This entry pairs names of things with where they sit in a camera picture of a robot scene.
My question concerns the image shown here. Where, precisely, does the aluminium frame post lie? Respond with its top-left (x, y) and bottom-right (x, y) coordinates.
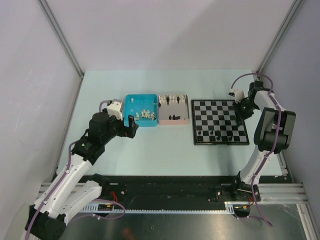
top-left (255, 0), bottom-right (306, 74)
top-left (37, 0), bottom-right (84, 80)

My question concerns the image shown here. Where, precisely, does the aluminium frame post left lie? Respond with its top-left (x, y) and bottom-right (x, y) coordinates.
top-left (37, 0), bottom-right (84, 80)

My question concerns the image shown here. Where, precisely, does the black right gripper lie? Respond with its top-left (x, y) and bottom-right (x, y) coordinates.
top-left (232, 98), bottom-right (259, 123)

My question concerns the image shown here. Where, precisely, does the aluminium frame post right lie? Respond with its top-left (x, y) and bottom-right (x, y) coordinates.
top-left (255, 0), bottom-right (306, 74)

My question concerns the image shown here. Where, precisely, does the pink plastic tray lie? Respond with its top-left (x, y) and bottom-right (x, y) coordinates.
top-left (157, 94), bottom-right (190, 126)

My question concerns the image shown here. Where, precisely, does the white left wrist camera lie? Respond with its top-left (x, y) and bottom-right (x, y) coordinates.
top-left (106, 99), bottom-right (124, 121)

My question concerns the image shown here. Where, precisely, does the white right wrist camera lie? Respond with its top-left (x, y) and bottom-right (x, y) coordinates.
top-left (228, 88), bottom-right (245, 103)

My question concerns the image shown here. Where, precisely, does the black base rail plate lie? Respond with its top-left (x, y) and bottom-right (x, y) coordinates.
top-left (51, 174), bottom-right (262, 213)

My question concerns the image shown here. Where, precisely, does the black silver chessboard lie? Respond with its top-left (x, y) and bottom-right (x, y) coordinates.
top-left (191, 99), bottom-right (250, 146)

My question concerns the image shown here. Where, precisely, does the white chess pieces cluster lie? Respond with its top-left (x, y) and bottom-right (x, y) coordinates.
top-left (134, 109), bottom-right (157, 121)

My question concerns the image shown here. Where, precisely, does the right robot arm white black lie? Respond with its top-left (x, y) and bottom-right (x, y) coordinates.
top-left (229, 81), bottom-right (296, 201)

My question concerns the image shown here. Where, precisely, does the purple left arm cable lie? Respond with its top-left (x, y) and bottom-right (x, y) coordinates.
top-left (24, 99), bottom-right (127, 240)

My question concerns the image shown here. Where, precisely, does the blue plastic tray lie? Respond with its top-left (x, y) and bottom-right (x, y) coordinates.
top-left (124, 94), bottom-right (158, 127)

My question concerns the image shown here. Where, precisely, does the black chess pieces cluster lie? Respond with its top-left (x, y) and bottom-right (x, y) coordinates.
top-left (166, 96), bottom-right (181, 120)

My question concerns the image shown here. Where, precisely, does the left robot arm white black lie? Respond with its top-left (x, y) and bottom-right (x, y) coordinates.
top-left (24, 111), bottom-right (139, 240)

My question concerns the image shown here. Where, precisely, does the grey cable duct strip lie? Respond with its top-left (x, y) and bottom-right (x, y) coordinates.
top-left (79, 203), bottom-right (235, 215)

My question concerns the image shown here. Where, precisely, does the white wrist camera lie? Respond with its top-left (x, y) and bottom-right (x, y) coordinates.
top-left (106, 99), bottom-right (124, 121)
top-left (228, 88), bottom-right (245, 103)

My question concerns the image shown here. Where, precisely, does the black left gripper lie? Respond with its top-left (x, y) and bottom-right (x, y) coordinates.
top-left (101, 112), bottom-right (138, 144)

